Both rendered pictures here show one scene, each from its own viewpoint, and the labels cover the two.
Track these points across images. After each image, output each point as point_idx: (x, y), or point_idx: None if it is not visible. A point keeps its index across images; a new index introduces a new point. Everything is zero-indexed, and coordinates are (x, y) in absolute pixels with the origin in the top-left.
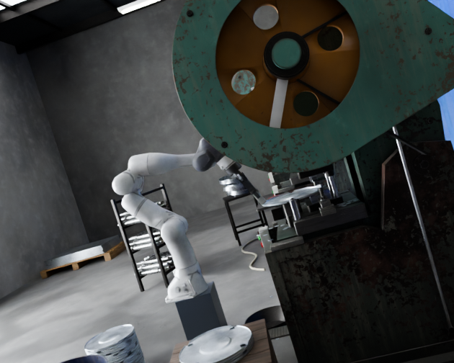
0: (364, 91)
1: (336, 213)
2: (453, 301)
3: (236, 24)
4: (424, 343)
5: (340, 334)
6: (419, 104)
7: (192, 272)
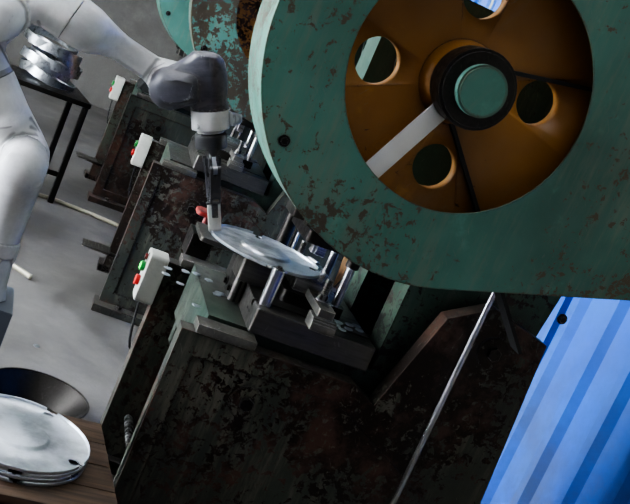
0: (523, 220)
1: (328, 337)
2: None
3: None
4: None
5: None
6: (569, 288)
7: (3, 258)
